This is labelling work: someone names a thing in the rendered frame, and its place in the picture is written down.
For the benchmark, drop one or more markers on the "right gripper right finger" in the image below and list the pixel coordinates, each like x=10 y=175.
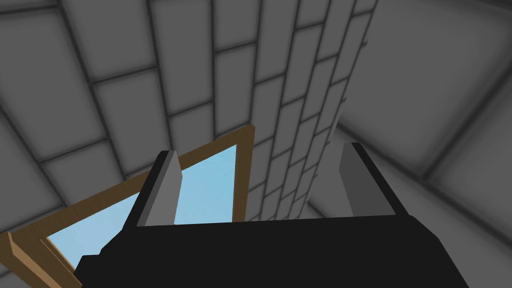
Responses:
x=366 y=188

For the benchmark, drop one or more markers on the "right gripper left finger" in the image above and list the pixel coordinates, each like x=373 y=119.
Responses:
x=160 y=196

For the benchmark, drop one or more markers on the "wooden framed window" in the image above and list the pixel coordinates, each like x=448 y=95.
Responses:
x=206 y=192

